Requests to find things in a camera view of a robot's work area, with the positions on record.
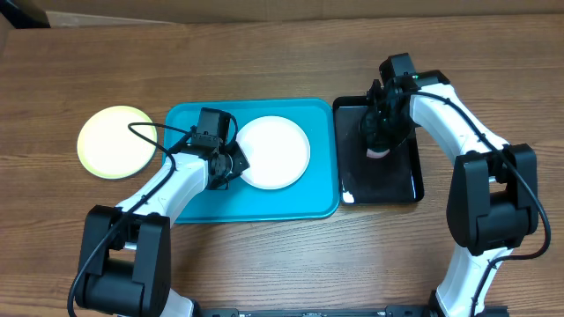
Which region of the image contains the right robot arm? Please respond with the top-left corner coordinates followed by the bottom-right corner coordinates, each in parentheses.
top-left (359, 70), bottom-right (551, 316)

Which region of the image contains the white pink round plate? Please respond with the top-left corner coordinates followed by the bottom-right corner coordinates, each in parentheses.
top-left (236, 116), bottom-right (310, 190)

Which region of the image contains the teal plastic serving tray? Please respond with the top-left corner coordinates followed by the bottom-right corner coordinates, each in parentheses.
top-left (165, 98), bottom-right (339, 224)

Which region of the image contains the dark object top-left corner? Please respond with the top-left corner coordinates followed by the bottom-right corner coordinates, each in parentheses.
top-left (1, 0), bottom-right (50, 29)

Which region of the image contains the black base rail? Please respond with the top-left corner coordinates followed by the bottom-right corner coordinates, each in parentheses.
top-left (193, 305), bottom-right (442, 317)

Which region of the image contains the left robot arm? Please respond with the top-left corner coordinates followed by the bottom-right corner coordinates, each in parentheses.
top-left (67, 144), bottom-right (249, 316)

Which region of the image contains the black rectangular tray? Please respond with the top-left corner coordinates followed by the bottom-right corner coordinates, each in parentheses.
top-left (332, 96), bottom-right (425, 205)

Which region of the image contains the yellow-green round plate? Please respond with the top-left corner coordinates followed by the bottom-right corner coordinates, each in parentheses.
top-left (77, 106), bottom-right (158, 180)

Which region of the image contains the green scrubbing sponge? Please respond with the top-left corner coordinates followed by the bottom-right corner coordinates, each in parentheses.
top-left (367, 149), bottom-right (390, 159)

